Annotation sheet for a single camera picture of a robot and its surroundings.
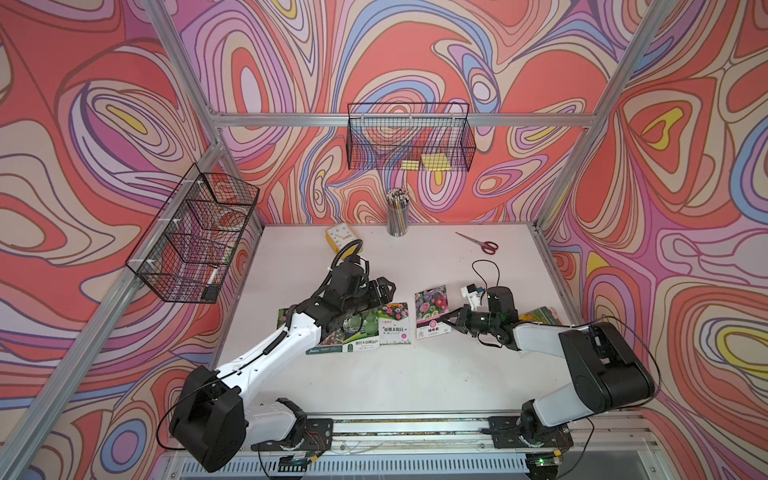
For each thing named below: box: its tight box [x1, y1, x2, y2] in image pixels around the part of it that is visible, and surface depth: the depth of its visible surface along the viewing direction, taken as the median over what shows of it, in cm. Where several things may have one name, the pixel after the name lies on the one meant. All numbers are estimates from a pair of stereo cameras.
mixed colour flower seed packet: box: [378, 302, 412, 346], surface depth 95 cm
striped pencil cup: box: [386, 188, 410, 237], surface depth 110 cm
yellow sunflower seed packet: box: [519, 306, 563, 325], surface depth 96 cm
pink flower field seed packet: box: [306, 328, 346, 355], surface depth 90 cm
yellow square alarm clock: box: [326, 223, 359, 258], surface depth 117 cm
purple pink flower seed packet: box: [414, 285, 452, 340], surface depth 94 cm
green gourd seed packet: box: [342, 308, 391, 353], surface depth 93 cm
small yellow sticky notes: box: [401, 160, 419, 171], surface depth 84 cm
